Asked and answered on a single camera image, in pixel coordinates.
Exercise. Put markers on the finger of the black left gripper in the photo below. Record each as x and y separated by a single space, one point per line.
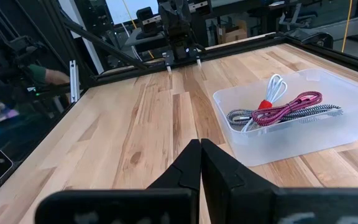
179 53
186 53

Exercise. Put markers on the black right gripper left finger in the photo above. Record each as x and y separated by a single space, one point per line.
186 174

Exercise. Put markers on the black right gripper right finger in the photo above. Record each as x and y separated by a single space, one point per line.
228 193

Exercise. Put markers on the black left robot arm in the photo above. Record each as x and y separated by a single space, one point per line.
174 18

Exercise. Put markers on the brown cardboard box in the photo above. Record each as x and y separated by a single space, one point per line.
233 32

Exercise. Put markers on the clear plastic container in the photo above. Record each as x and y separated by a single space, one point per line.
291 146

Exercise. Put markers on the silver frame bracket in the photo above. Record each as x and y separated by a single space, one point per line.
72 81

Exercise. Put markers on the black frame clamp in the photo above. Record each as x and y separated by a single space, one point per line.
315 37

